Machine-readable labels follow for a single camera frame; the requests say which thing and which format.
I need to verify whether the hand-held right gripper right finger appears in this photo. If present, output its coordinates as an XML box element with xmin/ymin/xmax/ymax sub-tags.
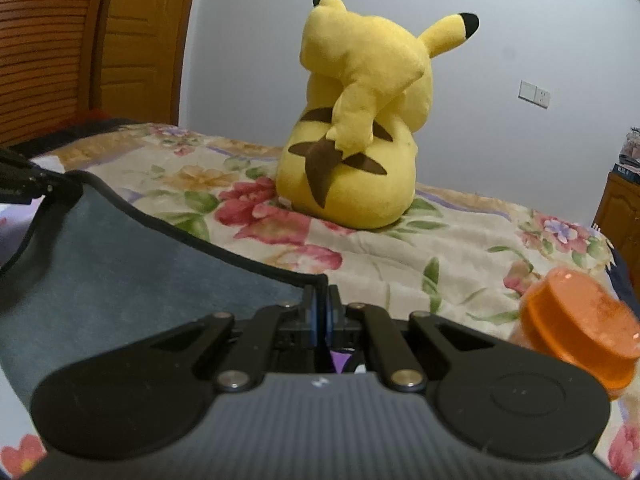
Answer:
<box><xmin>324</xmin><ymin>284</ymin><xmax>497</xmax><ymax>392</ymax></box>

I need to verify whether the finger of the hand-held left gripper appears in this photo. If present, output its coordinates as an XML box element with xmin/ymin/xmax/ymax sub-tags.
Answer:
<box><xmin>0</xmin><ymin>147</ymin><xmax>83</xmax><ymax>207</ymax></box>

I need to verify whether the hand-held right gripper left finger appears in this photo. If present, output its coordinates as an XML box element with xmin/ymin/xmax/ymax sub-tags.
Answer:
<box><xmin>148</xmin><ymin>284</ymin><xmax>321</xmax><ymax>394</ymax></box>

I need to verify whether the grey-blue towel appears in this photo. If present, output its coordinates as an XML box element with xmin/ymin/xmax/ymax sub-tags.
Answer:
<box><xmin>0</xmin><ymin>170</ymin><xmax>329</xmax><ymax>413</ymax></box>

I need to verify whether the wooden louvered wardrobe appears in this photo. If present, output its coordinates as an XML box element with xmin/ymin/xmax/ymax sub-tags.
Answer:
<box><xmin>0</xmin><ymin>0</ymin><xmax>114</xmax><ymax>149</ymax></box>

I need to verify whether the floral bed sheet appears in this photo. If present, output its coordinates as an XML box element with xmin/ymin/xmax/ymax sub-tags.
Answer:
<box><xmin>0</xmin><ymin>122</ymin><xmax>640</xmax><ymax>480</ymax></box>

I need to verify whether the yellow plush toy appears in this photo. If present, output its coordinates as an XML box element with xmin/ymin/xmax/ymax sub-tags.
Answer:
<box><xmin>276</xmin><ymin>0</ymin><xmax>480</xmax><ymax>231</ymax></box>

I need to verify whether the wooden door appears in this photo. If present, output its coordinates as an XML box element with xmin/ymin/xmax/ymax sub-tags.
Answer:
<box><xmin>90</xmin><ymin>0</ymin><xmax>203</xmax><ymax>127</ymax></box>

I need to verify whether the orange-lidded jar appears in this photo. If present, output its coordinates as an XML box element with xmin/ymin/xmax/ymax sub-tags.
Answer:
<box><xmin>507</xmin><ymin>267</ymin><xmax>640</xmax><ymax>402</ymax></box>

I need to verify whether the dark blue cloth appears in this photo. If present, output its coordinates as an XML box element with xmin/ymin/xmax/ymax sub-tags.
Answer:
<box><xmin>606</xmin><ymin>244</ymin><xmax>640</xmax><ymax>322</ymax></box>

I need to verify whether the wooden cabinet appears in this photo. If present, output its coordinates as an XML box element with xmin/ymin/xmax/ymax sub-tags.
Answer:
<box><xmin>592</xmin><ymin>170</ymin><xmax>640</xmax><ymax>262</ymax></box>

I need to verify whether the stack of books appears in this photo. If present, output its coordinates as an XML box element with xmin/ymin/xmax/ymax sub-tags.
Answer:
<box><xmin>612</xmin><ymin>127</ymin><xmax>640</xmax><ymax>184</ymax></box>

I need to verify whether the white wall socket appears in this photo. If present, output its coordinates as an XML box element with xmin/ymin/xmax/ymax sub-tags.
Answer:
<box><xmin>517</xmin><ymin>79</ymin><xmax>552</xmax><ymax>110</ymax></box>

